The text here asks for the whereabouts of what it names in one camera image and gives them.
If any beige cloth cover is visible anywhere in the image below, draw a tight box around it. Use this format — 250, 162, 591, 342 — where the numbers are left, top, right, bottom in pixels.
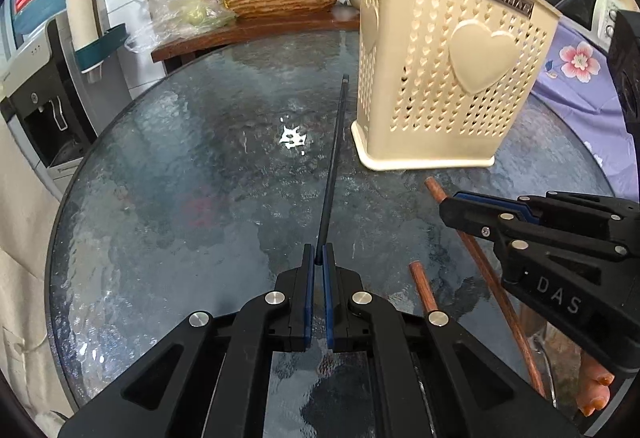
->
0, 123, 73, 437

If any purple floral cloth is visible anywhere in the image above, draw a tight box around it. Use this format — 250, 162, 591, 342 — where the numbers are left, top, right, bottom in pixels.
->
533, 23, 639, 201

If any white water dispenser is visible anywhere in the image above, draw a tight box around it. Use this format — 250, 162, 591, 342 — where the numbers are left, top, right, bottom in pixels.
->
1, 12, 96, 198

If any person's right hand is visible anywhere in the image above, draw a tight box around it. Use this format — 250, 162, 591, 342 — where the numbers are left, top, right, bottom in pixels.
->
576, 354, 615, 418

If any plastic bag with vegetables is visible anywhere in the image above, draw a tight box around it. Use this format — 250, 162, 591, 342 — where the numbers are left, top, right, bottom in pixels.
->
125, 0, 236, 54

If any wooden counter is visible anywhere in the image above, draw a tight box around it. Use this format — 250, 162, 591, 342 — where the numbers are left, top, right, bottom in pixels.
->
151, 6, 360, 73

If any stainless steel spoon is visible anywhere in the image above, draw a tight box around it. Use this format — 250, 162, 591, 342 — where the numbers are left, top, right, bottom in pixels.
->
530, 334, 559, 409

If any round glass table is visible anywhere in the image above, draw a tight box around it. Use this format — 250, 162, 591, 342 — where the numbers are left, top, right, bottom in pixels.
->
48, 31, 613, 406

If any paper cup holder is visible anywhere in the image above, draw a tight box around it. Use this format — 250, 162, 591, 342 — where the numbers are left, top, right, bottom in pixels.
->
65, 0, 128, 84

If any brown wooden chopstick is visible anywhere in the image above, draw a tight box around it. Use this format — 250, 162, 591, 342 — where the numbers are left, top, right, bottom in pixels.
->
424, 176, 548, 399
409, 260, 438, 314

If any white microwave oven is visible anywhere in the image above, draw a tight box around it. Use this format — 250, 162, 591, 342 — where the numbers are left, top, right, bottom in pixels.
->
545, 0, 624, 50

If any cream plastic utensil holder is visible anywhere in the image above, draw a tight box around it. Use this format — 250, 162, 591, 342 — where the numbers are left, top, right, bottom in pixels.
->
352, 0, 560, 172

